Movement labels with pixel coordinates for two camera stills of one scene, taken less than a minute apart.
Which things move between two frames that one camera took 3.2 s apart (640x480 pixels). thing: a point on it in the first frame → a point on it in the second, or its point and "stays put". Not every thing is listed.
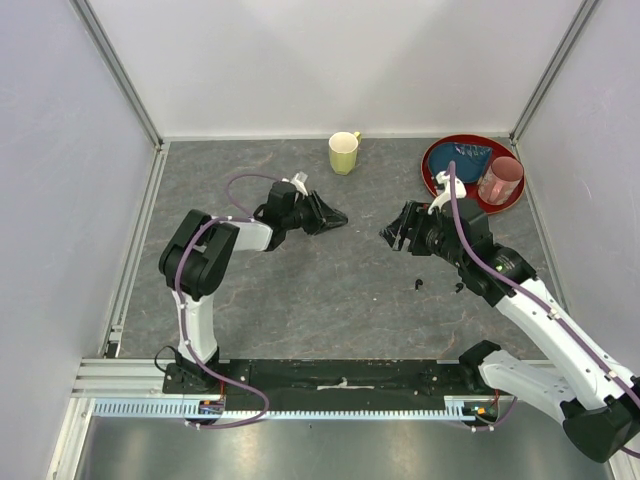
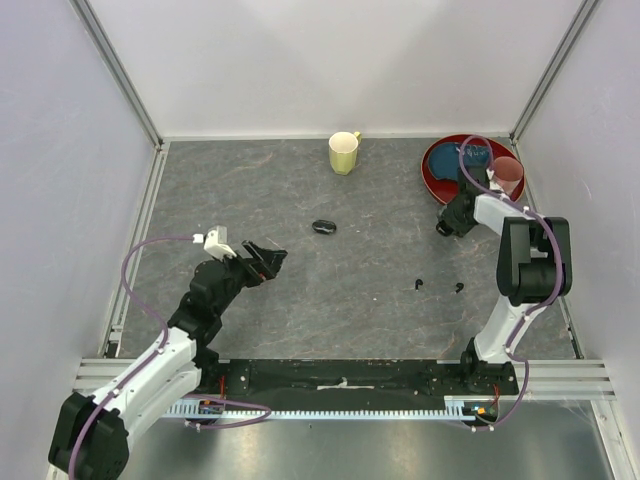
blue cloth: [471, 162] stays put
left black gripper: [321, 213] → [263, 266]
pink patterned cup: [501, 181] stays put
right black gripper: [415, 215] → [460, 228]
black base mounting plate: [339, 377] stays put
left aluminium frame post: [116, 68] stays put
